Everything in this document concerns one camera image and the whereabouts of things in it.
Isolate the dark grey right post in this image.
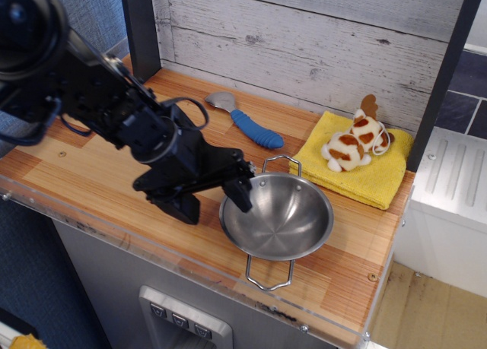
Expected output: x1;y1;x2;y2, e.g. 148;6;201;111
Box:
406;0;482;173

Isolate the yellow object bottom left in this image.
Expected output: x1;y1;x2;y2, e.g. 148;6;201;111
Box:
8;335;47;349

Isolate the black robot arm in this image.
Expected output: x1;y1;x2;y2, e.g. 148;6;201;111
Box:
1;0;254;224

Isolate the blue handled metal scoop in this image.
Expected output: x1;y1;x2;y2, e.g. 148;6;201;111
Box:
205;91;285;149

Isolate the white cabinet at right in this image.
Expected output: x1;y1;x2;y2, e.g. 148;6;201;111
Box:
394;128;486;297

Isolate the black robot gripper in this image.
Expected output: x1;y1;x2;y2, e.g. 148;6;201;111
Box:
132;105;254;225

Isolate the silver dispenser button panel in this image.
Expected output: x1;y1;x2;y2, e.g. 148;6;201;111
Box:
138;285;234;348

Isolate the metal bowl with handles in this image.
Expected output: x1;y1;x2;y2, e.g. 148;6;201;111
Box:
219;154;334;292

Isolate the clear acrylic table guard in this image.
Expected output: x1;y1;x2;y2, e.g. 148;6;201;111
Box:
1;168;414;348

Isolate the brown white plush toy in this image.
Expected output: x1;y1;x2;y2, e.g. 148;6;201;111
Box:
321;94;395;173

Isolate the grey toy fridge cabinet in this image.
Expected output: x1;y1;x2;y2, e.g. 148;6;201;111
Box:
54;221;332;348

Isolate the yellow folded cloth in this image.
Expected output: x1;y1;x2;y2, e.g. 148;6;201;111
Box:
289;112;413;210

